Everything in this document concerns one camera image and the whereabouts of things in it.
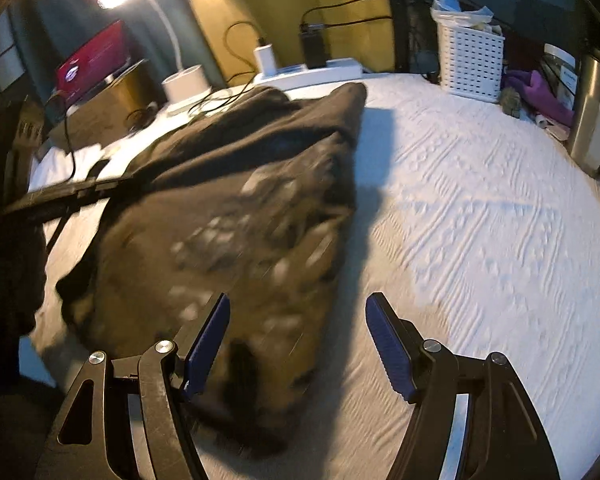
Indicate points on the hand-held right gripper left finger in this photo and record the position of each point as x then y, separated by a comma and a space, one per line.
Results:
207, 345

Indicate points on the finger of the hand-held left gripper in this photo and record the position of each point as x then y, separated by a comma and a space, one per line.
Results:
60, 197

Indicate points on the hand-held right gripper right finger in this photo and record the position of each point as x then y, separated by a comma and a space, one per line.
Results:
390, 345

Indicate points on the brown t-shirt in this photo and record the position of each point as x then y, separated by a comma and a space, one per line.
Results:
255, 210

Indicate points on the brown cardboard box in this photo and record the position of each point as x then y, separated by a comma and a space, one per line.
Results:
110, 105

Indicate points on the black earphones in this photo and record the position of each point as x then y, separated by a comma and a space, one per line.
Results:
140, 120

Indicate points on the tablet with red screen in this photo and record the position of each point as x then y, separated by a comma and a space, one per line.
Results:
95, 55

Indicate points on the white textured table cloth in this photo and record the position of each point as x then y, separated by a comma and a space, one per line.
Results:
480, 235

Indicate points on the grey curtain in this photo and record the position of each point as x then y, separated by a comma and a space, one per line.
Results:
45, 10

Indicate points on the white desk lamp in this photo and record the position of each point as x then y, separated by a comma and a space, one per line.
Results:
185, 85

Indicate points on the white charger plug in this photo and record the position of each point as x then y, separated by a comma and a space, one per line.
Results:
266, 57

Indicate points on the small green figurine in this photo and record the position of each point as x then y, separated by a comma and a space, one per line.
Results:
511, 102

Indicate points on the small white tube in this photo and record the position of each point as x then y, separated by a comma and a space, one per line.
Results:
552, 127

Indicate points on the white power strip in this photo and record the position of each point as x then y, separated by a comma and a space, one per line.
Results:
325, 72

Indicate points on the black charger plug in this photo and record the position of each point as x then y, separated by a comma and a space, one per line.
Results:
314, 47

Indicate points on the yellow curtain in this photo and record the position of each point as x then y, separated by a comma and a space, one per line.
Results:
280, 0

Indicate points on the white plastic basket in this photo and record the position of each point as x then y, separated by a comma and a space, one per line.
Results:
472, 60

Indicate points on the stainless steel tumbler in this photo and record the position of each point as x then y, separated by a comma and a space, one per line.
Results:
590, 120

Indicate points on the glass jar with white lid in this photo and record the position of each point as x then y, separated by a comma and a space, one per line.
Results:
560, 75

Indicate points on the blue white face masks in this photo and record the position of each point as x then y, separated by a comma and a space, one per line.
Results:
447, 2

